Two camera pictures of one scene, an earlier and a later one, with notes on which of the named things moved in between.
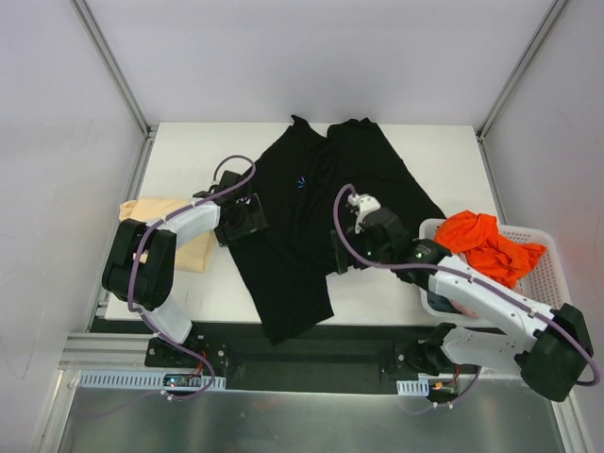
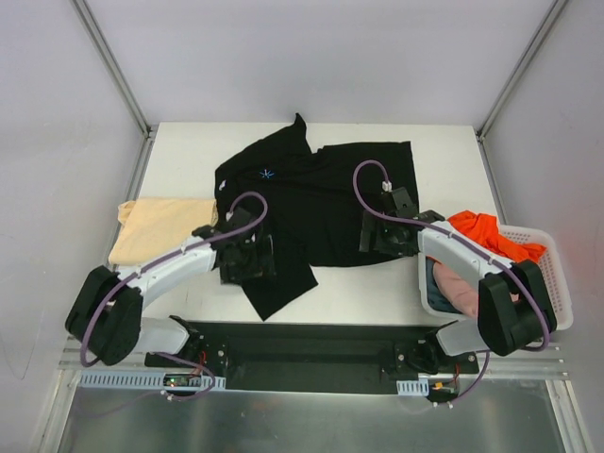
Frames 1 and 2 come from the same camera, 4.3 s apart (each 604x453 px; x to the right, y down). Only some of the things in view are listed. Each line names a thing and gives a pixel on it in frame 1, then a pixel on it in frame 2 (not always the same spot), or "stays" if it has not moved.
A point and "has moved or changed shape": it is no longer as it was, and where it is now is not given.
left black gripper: [255, 217] → [263, 257]
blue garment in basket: [441, 303] stays
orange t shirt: [477, 238] stays
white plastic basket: [545, 282] stays
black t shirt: [303, 181] has moved or changed shape
